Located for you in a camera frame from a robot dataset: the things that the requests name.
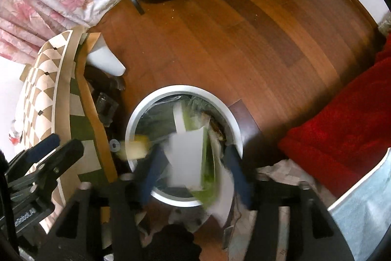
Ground white spray bottle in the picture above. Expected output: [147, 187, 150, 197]
[9, 118, 24, 146]

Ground light blue cloth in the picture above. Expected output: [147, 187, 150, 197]
[331, 162, 391, 261]

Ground white and green carton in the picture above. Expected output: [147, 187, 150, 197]
[165, 130, 218, 210]
[173, 98, 212, 134]

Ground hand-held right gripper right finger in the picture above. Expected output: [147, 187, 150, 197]
[224, 146, 355, 261]

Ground dark glass jar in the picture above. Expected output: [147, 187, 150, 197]
[96, 92, 119, 125]

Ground table with checkered tablecloth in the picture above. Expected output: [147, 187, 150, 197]
[14, 25, 127, 231]

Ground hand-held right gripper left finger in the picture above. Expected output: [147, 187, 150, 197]
[46, 146, 167, 261]

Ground red blanket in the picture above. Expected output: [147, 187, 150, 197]
[278, 34, 391, 204]

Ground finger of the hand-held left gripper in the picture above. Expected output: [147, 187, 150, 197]
[7, 133, 61, 173]
[9, 139, 85, 190]

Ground white round trash bin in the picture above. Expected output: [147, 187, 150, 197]
[124, 84, 244, 208]

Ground yellow fruit peel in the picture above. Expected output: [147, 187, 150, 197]
[120, 135, 151, 160]

